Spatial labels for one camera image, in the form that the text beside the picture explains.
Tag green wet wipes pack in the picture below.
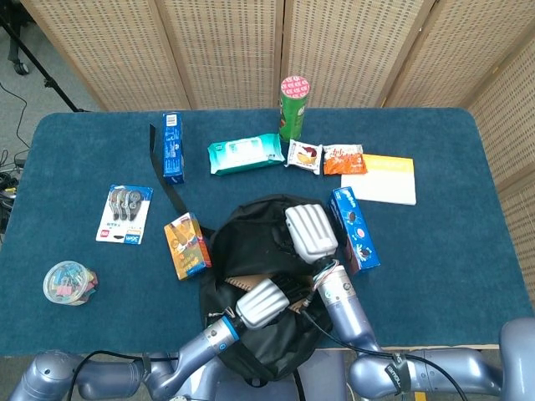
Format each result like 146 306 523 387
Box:
207 133 286 176

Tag large blue pink Oreo box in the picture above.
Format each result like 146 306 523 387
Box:
327 186 382 277

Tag kraft spiral notebook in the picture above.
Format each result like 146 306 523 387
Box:
224 273 314 313

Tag black chair caster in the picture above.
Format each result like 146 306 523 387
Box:
8 37 30 76

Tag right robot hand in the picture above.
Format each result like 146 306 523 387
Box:
271 203 339 265

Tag white yellow notepad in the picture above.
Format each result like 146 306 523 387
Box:
340 153 418 206

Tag black floor cables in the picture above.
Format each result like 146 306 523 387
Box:
0 83 30 226

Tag orange snack packet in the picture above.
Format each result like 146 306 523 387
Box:
322 144 369 175

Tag black fabric backpack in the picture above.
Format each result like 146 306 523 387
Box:
149 123 335 388

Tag blue table cloth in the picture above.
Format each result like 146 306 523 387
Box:
0 107 534 357

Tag blue grey robot torso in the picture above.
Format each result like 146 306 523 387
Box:
200 349 350 401

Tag correction tape blister pack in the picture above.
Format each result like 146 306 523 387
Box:
95 184 155 246

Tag wicker folding screen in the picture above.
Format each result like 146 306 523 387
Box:
20 0 535 310

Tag yellow cookie box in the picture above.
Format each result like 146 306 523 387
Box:
163 211 212 282

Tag black tripod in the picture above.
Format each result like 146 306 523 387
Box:
0 14 87 113

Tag slim blue Oreo box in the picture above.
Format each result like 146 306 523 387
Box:
161 111 186 185

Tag clear tub of binder clips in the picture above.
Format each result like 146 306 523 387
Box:
43 260 99 307

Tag green chips can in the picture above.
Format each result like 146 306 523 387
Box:
278 75 311 143

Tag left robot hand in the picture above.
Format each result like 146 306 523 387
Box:
235 271 315 331

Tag white red snack packet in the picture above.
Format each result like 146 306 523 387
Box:
285 139 324 175

